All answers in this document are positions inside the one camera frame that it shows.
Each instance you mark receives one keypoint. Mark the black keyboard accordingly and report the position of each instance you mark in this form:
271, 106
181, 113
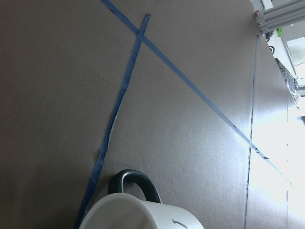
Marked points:
289, 79

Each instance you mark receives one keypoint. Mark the white mug black handle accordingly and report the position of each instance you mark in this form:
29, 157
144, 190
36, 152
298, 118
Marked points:
119, 210

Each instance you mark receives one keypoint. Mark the green clamp tool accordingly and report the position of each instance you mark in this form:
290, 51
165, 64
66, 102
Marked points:
279, 32

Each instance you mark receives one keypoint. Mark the aluminium frame post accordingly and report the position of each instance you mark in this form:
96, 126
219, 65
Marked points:
268, 18

